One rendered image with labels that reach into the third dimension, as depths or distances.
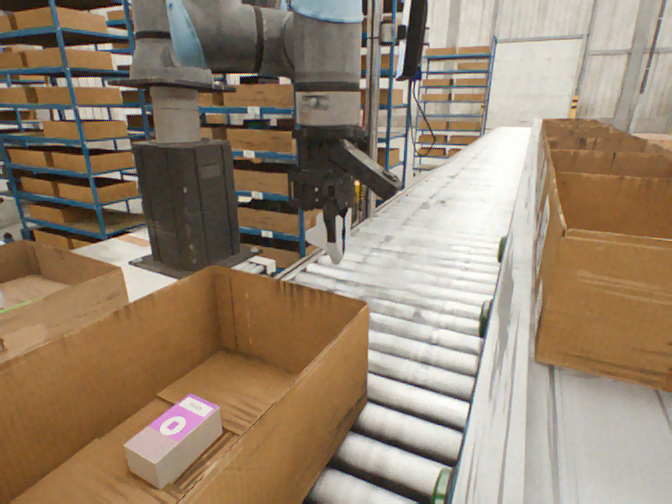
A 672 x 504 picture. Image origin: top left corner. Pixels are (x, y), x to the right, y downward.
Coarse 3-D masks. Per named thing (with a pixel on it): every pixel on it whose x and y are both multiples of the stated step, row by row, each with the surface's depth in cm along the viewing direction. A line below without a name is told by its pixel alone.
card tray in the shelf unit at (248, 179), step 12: (240, 168) 214; (252, 168) 224; (264, 168) 233; (276, 168) 230; (288, 168) 227; (240, 180) 207; (252, 180) 203; (264, 180) 200; (276, 180) 198; (276, 192) 200
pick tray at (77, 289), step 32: (0, 256) 97; (32, 256) 101; (64, 256) 94; (0, 288) 95; (32, 288) 96; (64, 288) 75; (96, 288) 80; (0, 320) 66; (32, 320) 71; (64, 320) 76; (0, 352) 67
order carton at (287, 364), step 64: (128, 320) 55; (192, 320) 65; (256, 320) 67; (320, 320) 60; (0, 384) 43; (64, 384) 49; (128, 384) 57; (192, 384) 63; (256, 384) 63; (320, 384) 45; (0, 448) 44; (64, 448) 50; (256, 448) 35; (320, 448) 48
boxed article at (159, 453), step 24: (192, 408) 53; (216, 408) 53; (144, 432) 49; (168, 432) 49; (192, 432) 49; (216, 432) 53; (144, 456) 46; (168, 456) 47; (192, 456) 50; (168, 480) 47
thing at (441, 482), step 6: (444, 468) 40; (438, 474) 39; (444, 474) 39; (438, 480) 38; (444, 480) 38; (438, 486) 37; (444, 486) 37; (432, 492) 38; (438, 492) 37; (444, 492) 37; (432, 498) 37; (438, 498) 37; (444, 498) 37
